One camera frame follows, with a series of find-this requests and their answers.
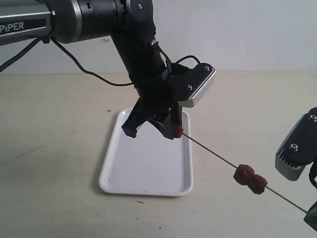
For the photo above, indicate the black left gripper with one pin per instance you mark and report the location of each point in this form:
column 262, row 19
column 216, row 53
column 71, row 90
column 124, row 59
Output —
column 157, row 105

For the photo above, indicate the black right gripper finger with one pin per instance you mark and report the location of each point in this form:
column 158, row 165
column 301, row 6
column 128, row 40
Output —
column 311, row 216

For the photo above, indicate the thin metal skewer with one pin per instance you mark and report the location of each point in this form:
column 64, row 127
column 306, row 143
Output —
column 234, row 166

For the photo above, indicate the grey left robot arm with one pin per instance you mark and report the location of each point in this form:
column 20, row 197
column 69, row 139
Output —
column 130, row 24

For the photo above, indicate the white rectangular plastic tray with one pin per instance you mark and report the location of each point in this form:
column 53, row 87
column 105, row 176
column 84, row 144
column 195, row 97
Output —
column 148, row 165

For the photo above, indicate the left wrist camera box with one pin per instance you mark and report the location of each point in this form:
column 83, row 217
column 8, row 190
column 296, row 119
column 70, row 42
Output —
column 190, row 87

